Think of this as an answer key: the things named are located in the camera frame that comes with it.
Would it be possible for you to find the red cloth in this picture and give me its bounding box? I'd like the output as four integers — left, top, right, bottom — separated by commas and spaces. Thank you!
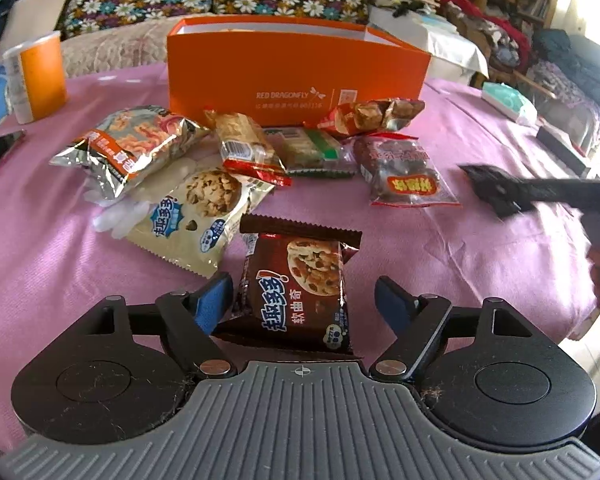
440, 0, 532, 52

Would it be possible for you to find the orange white can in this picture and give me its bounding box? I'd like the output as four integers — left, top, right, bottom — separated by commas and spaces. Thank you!
2, 30, 69, 125

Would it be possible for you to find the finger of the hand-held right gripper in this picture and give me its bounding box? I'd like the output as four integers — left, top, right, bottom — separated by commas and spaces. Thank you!
457, 162, 586, 220

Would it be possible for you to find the red gold candy packet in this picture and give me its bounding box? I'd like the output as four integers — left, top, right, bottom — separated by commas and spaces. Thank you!
305, 98, 426, 137

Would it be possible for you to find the brown cookie packet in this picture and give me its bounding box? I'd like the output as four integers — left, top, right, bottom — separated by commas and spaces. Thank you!
214, 212, 364, 362

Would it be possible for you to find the dark blue jacket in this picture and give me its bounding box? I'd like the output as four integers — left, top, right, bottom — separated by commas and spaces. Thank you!
532, 27, 600, 112

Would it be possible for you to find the white box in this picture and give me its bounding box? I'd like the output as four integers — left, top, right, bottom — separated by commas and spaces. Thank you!
367, 5, 487, 87

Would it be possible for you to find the beige cookie packet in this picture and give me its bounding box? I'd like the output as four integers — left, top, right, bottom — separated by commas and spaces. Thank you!
125, 167, 269, 280

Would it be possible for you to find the teal white tissue pack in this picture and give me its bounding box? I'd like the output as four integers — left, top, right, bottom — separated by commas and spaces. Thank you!
481, 81, 539, 127

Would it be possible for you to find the red gold bread packet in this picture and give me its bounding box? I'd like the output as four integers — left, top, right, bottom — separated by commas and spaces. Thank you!
204, 109, 294, 189

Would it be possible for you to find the orange cardboard box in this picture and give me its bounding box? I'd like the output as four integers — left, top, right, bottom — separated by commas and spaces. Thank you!
166, 16, 433, 129

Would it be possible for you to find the dark red dates packet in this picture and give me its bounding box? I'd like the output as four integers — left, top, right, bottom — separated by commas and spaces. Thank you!
352, 133, 462, 209

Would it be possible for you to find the beige pillow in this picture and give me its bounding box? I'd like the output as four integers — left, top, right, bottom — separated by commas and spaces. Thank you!
0, 0, 76, 59

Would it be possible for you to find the black remote control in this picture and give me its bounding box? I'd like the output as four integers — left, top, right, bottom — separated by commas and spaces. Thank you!
536, 125, 594, 177

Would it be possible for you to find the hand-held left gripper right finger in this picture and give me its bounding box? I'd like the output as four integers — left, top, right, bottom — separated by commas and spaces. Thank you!
370, 276, 533, 381

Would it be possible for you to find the green snack packet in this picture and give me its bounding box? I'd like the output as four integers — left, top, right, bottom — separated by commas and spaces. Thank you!
264, 127, 357, 179

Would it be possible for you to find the silver orange snack bag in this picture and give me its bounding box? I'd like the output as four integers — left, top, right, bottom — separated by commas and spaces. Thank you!
49, 105, 211, 204

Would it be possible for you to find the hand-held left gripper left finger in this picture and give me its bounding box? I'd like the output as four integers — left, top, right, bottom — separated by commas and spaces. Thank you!
77, 272, 238, 379

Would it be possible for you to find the pink tablecloth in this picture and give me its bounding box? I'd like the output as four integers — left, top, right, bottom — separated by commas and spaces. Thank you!
0, 62, 600, 453

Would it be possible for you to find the beige fuzzy blanket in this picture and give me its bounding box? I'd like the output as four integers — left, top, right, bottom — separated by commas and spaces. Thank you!
60, 12, 222, 79

